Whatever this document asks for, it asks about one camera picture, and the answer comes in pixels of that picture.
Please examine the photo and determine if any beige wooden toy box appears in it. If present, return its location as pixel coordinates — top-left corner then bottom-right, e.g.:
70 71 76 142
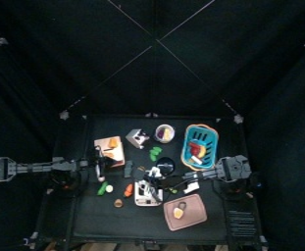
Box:
93 135 128 169

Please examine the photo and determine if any orange toy carrot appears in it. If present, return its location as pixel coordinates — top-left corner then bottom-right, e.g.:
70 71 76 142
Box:
124 182 136 198

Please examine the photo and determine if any white toy box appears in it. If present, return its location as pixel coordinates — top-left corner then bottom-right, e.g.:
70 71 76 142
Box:
183 181 203 194

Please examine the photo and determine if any dark blue toy pan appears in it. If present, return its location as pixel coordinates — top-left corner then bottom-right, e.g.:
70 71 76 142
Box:
155 156 177 176

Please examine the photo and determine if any grey toy utensil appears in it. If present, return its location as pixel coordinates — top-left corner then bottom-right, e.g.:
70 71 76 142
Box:
124 160 136 179

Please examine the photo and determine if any yellow toy lemon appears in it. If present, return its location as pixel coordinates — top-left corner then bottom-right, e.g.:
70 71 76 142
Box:
172 208 187 220

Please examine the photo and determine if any pink cutting board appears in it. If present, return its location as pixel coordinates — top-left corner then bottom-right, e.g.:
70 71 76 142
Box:
163 193 209 232

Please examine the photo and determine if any white toy piece in basket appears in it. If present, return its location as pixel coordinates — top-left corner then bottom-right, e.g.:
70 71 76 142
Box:
189 155 205 166

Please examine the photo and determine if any green toy leaf vegetable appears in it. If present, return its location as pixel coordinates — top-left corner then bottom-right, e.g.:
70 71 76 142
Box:
149 146 164 163

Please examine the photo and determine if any small grey toy appliance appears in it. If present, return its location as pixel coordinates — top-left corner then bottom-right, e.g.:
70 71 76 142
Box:
125 128 152 150

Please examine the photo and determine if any red toy food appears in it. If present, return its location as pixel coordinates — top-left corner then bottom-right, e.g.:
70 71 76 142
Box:
188 142 208 159

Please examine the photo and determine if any blue basket with orange rim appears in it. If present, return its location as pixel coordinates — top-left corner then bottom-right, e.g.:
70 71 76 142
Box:
180 123 220 172

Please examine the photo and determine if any white bowl with toy food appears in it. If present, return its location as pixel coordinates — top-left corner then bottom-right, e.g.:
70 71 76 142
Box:
153 124 177 144

